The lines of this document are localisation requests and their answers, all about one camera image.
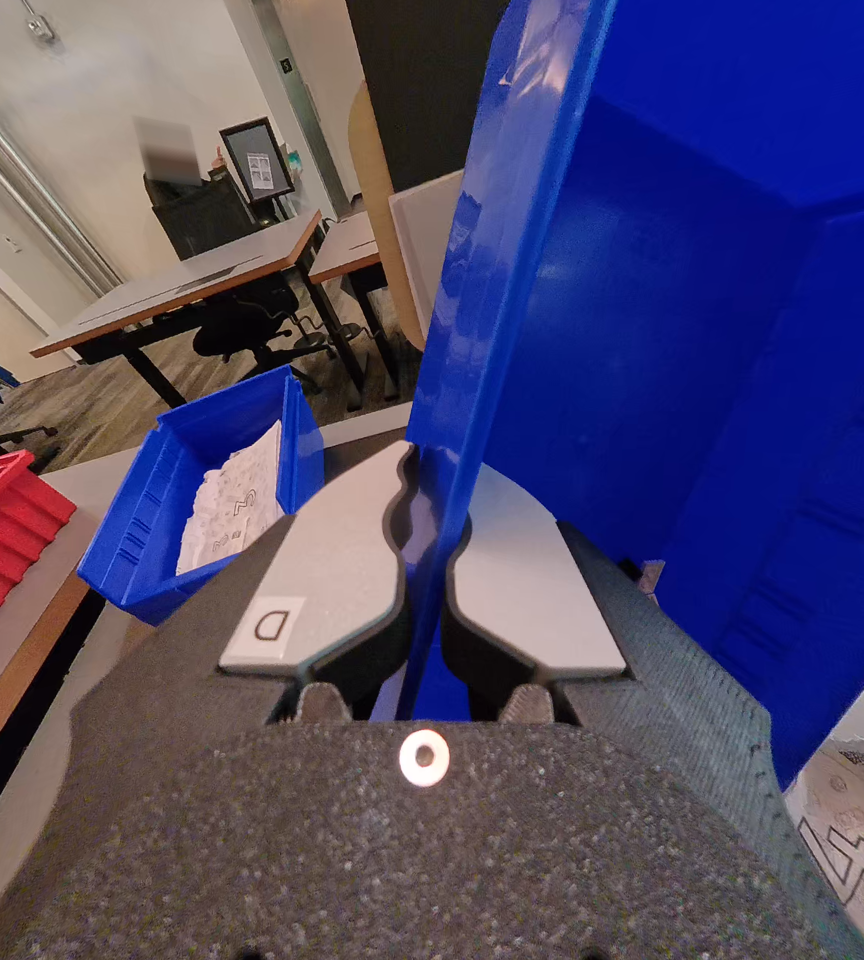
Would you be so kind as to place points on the blue plastic bin holding bricks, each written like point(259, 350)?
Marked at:
point(664, 337)

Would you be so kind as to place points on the blue plastic bin holding paper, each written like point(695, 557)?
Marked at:
point(139, 525)

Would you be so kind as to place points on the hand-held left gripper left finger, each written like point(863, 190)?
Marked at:
point(327, 562)

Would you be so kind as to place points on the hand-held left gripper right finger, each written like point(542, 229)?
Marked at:
point(529, 585)

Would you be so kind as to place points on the brown background desk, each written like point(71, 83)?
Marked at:
point(177, 281)

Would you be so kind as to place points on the torn white paper bag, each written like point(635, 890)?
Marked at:
point(851, 840)

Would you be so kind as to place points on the crumpled white paper bags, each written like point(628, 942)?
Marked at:
point(237, 502)

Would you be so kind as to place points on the metal pipes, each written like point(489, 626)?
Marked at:
point(34, 195)

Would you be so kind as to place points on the black office chair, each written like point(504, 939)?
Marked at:
point(244, 326)

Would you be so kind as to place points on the wood edged side table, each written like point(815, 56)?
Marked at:
point(19, 637)

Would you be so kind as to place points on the black cabinet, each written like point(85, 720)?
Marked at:
point(199, 217)

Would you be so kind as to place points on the grey top background desk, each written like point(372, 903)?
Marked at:
point(349, 251)

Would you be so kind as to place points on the black framed sign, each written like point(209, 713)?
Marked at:
point(256, 161)

